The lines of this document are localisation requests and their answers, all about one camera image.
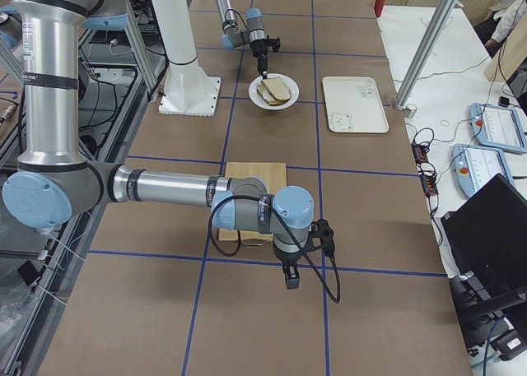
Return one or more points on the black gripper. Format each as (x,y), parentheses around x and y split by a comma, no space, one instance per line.
(286,258)
(259,48)

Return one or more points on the bread slice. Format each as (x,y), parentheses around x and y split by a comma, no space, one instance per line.
(277,88)
(267,98)

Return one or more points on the white round plate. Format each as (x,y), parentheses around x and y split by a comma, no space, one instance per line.
(291,85)

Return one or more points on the wooden cutting board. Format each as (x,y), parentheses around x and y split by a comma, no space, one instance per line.
(274,177)

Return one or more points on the cream bear tray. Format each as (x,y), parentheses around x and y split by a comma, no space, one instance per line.
(353,105)

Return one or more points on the small metal cylinder weight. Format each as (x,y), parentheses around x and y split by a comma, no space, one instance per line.
(410,111)

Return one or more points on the black orange usb hub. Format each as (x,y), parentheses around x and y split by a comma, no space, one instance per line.
(419,153)

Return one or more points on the black laptop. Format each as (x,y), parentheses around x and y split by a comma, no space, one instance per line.
(487,235)

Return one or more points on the near teach pendant tablet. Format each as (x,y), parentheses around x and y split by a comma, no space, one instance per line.
(474,166)

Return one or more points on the teach pendant tablet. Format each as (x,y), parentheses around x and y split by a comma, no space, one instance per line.
(498,127)
(474,166)

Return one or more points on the far teach pendant tablet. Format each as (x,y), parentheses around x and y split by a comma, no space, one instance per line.
(498,127)

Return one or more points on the small black device on table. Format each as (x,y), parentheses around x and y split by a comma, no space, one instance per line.
(503,101)

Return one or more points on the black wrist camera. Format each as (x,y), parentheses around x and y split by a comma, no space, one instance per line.
(320,237)
(273,43)

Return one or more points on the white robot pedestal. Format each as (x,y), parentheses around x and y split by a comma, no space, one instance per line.
(188,90)

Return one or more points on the aluminium frame post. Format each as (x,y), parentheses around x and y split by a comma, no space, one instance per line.
(428,41)

